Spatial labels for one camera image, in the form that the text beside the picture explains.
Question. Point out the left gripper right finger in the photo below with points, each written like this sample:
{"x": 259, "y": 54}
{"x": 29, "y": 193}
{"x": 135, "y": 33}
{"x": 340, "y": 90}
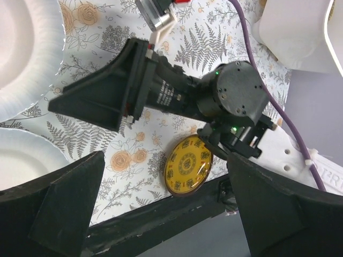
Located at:
{"x": 282, "y": 217}

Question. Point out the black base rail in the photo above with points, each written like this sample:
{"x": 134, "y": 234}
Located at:
{"x": 143, "y": 228}

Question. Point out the white scalloped plate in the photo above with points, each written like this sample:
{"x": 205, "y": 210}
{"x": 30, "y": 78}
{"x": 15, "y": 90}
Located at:
{"x": 26, "y": 156}
{"x": 32, "y": 47}

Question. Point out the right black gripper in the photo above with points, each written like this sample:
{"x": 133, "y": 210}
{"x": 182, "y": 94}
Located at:
{"x": 102, "y": 97}

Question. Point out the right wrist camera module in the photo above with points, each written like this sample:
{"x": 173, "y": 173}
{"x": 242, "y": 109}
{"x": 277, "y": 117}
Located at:
{"x": 159, "y": 16}

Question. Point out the white scalloped plate front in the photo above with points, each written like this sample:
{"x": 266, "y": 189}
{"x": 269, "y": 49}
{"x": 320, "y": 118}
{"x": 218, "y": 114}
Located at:
{"x": 26, "y": 156}

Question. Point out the white plastic bin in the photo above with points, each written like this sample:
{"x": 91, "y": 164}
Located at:
{"x": 303, "y": 35}

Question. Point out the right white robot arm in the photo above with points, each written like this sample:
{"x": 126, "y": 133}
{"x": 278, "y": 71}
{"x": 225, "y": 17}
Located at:
{"x": 229, "y": 100}

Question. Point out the white scalloped plate back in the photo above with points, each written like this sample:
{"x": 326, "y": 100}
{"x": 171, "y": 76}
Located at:
{"x": 32, "y": 47}

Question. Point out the yellow brown patterned plate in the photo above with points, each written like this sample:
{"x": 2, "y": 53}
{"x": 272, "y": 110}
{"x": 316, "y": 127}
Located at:
{"x": 187, "y": 167}

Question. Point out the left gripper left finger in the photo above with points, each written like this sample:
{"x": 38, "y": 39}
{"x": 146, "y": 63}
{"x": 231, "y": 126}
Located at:
{"x": 50, "y": 215}

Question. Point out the floral patterned table mat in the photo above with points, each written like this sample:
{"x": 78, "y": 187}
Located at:
{"x": 207, "y": 33}

